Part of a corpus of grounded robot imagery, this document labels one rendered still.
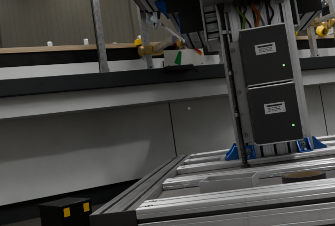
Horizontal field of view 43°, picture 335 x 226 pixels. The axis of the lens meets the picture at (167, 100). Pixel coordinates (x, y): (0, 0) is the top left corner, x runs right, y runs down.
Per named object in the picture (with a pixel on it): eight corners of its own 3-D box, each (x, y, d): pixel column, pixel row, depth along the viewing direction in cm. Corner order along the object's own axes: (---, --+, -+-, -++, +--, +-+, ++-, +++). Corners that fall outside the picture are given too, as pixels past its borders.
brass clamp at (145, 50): (164, 53, 236) (162, 44, 236) (142, 54, 230) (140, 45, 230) (159, 55, 241) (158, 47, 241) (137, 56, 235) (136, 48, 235)
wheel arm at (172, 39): (178, 43, 213) (177, 34, 213) (172, 43, 211) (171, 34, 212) (145, 60, 252) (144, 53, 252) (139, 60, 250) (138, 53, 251)
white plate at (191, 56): (205, 65, 247) (203, 48, 248) (166, 68, 235) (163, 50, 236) (205, 65, 247) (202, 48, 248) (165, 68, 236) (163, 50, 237)
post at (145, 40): (153, 71, 233) (141, -14, 236) (148, 71, 231) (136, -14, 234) (151, 72, 236) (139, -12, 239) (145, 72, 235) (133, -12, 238)
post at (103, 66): (109, 72, 221) (98, -12, 224) (100, 72, 219) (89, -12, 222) (107, 73, 225) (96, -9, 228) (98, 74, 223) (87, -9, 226)
